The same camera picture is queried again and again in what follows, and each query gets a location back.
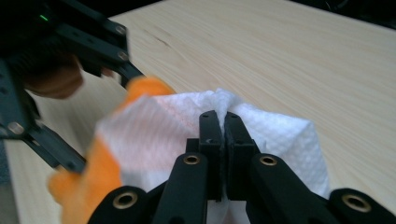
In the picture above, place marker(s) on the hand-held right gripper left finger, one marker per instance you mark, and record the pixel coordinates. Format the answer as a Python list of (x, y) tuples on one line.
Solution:
[(210, 149)]

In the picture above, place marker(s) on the orange plush toy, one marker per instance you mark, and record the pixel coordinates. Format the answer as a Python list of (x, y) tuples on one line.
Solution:
[(81, 193)]

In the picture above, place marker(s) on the white wet wipe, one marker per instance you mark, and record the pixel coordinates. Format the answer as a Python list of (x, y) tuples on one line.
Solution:
[(277, 137)]

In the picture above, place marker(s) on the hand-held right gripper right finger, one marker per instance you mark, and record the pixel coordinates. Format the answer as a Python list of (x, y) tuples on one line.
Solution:
[(239, 149)]

